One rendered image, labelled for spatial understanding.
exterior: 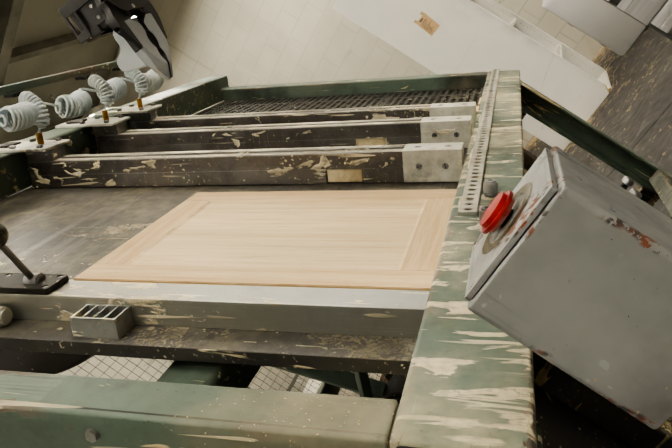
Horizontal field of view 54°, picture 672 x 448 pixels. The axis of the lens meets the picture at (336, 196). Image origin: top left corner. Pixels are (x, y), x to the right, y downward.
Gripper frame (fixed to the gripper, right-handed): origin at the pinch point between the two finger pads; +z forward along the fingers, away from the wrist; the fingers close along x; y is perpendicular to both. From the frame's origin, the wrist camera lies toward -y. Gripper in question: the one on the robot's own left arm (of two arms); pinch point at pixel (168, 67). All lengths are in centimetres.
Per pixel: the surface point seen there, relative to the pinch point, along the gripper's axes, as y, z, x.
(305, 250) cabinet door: 4.0, 34.3, -9.2
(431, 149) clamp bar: -8, 38, -52
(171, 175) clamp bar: 49, 15, -47
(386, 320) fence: -14.3, 40.3, 12.2
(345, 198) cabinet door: 6.1, 35.5, -34.6
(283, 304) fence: -3.4, 33.0, 12.9
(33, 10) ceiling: 350, -149, -389
